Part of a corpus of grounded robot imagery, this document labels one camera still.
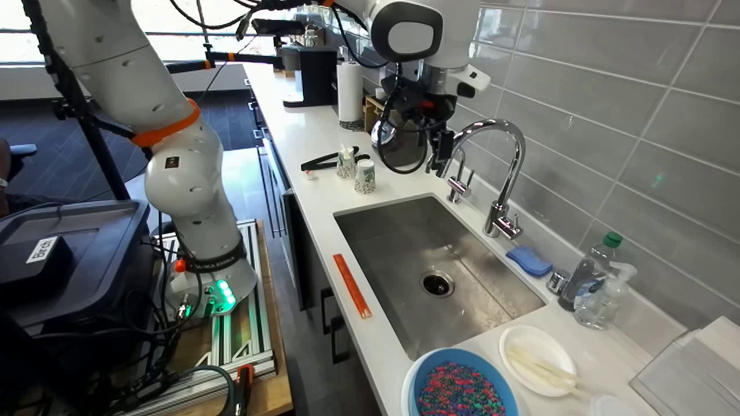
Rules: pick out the aluminium frame base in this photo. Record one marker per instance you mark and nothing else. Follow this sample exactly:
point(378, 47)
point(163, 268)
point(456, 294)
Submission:
point(246, 324)

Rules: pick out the small chrome faucet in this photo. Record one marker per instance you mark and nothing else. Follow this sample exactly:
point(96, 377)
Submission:
point(459, 184)

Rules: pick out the plastic bottle with green cap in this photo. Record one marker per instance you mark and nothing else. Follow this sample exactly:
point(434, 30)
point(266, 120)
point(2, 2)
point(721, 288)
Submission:
point(586, 273)

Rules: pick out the blue sponge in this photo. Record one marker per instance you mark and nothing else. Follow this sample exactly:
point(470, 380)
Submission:
point(530, 258)

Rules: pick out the black equipment case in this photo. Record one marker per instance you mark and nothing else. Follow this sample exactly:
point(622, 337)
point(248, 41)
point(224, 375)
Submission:
point(77, 268)

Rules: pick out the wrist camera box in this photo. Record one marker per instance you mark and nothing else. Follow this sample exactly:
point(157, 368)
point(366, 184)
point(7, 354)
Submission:
point(471, 78)

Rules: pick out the white plastic bowl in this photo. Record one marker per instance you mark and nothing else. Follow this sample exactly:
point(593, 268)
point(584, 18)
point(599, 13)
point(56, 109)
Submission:
point(533, 337)

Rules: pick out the paper towel roll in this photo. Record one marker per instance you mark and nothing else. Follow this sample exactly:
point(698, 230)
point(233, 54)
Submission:
point(349, 93)

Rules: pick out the black tongs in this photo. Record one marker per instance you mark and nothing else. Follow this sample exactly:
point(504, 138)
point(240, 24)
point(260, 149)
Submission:
point(320, 163)

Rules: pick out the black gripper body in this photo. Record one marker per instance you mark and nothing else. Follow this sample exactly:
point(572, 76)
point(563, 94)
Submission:
point(429, 104)

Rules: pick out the wooden board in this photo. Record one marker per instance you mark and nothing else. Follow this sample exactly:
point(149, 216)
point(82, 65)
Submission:
point(276, 383)

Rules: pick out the black tripod pole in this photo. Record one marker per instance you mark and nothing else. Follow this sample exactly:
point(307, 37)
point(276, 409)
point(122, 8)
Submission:
point(84, 116)

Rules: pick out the blue bowl of coloured beads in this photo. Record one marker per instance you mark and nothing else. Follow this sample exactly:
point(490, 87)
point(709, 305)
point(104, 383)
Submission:
point(460, 389)

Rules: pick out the orange strip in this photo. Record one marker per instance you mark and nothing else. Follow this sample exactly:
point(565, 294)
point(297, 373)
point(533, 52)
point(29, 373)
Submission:
point(351, 285)

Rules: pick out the dark counter cabinet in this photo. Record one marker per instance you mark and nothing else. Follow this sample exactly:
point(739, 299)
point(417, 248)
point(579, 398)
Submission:
point(291, 231)

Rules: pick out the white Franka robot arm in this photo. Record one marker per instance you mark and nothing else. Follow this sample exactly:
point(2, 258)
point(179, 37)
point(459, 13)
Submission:
point(185, 176)

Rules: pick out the tall chrome faucet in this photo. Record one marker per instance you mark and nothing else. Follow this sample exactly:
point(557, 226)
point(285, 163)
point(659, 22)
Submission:
point(511, 165)

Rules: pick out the black coffee machine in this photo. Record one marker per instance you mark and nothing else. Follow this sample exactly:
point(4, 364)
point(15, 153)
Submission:
point(315, 76)

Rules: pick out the stainless steel sink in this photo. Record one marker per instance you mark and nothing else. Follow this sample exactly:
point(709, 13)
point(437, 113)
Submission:
point(417, 254)

